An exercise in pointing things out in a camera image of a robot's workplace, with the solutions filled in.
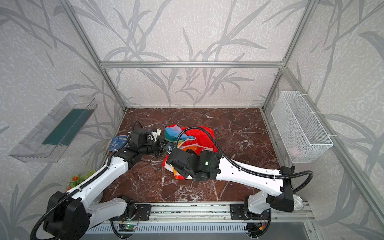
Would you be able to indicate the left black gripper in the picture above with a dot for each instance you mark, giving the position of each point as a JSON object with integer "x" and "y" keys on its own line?
{"x": 160, "y": 147}

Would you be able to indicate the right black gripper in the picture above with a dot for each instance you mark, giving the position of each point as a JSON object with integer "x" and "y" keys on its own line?
{"x": 172, "y": 160}

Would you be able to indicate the white red rainbow jacket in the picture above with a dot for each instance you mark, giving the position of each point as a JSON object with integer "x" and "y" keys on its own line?
{"x": 194, "y": 140}

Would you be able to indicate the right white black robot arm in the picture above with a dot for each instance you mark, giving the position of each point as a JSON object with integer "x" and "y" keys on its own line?
{"x": 277, "y": 188}

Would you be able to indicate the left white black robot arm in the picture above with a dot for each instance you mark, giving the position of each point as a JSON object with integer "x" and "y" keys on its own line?
{"x": 69, "y": 215}

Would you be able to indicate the blue dotted work glove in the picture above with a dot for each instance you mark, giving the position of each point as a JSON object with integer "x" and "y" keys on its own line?
{"x": 117, "y": 142}

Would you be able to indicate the potted artificial flower plant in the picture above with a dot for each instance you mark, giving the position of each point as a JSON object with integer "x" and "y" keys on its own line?
{"x": 78, "y": 179}

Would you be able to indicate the pink object in basket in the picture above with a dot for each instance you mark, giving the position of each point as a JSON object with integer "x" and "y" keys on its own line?
{"x": 295, "y": 153}

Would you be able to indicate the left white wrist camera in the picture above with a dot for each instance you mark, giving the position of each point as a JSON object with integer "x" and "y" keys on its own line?
{"x": 155, "y": 134}

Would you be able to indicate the aluminium front rail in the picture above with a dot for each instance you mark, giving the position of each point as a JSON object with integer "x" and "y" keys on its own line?
{"x": 199, "y": 212}

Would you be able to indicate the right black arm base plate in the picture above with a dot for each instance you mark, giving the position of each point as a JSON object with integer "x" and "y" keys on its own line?
{"x": 238, "y": 212}

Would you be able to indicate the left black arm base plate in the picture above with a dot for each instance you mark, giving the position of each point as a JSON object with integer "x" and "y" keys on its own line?
{"x": 140, "y": 212}

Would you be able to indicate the aluminium cage frame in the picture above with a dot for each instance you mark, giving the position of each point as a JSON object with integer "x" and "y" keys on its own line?
{"x": 372, "y": 197}

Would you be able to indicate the clear plastic wall shelf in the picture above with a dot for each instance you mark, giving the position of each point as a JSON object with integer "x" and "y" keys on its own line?
{"x": 47, "y": 142}

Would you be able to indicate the white wire mesh basket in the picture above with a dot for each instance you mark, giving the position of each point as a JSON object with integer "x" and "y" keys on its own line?
{"x": 299, "y": 127}

